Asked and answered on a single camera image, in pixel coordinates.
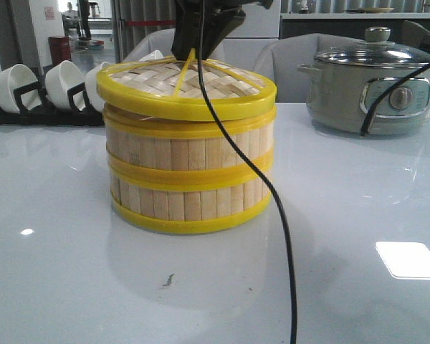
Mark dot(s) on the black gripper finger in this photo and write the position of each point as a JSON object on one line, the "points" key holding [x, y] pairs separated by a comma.
{"points": [[214, 25], [188, 31]]}

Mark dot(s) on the woven bamboo steamer lid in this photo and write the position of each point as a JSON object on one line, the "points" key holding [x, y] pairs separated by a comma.
{"points": [[176, 90]]}

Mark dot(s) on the grey chair left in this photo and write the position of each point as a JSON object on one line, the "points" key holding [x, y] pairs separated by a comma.
{"points": [[162, 41]]}

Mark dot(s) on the grey chair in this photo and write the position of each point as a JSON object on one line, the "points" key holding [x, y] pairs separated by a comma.
{"points": [[278, 61], [162, 41]]}

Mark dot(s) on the white bowl right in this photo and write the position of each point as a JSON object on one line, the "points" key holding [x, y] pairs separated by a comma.
{"points": [[154, 55]]}

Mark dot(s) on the white bowl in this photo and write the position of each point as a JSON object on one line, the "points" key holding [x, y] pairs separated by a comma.
{"points": [[154, 55], [91, 86], [59, 80], [12, 78]]}

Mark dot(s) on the white cabinet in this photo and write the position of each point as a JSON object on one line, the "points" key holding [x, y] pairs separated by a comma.
{"points": [[242, 46]]}

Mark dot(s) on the grey chair right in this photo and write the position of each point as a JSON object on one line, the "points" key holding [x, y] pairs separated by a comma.
{"points": [[278, 61]]}

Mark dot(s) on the red bin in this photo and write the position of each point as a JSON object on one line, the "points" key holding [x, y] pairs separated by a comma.
{"points": [[59, 47]]}

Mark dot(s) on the grey-green electric cooking pot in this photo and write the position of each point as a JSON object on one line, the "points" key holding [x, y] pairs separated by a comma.
{"points": [[340, 96]]}

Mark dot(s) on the glass pot lid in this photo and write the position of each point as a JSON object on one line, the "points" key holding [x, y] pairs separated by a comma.
{"points": [[375, 51]]}

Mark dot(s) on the black bowl rack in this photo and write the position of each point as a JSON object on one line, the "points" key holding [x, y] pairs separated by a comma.
{"points": [[80, 113]]}

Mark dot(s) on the white bowl far left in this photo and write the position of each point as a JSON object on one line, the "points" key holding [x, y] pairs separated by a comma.
{"points": [[12, 78]]}

